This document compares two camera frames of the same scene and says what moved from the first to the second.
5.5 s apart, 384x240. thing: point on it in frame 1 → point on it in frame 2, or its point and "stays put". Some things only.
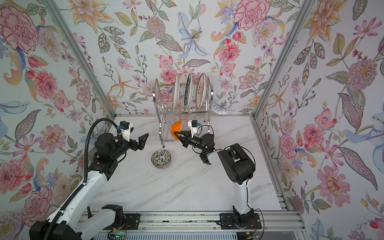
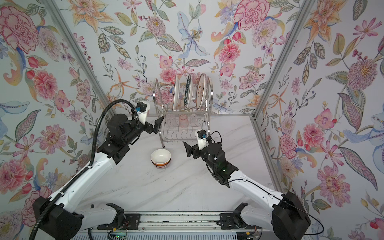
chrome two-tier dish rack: x=181 y=107 stays put
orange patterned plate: x=201 y=91 stays put
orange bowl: x=176 y=126 → x=161 y=157
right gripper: x=186 y=139 → x=196 y=150
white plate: x=176 y=92 stays put
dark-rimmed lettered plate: x=189 y=93 stays put
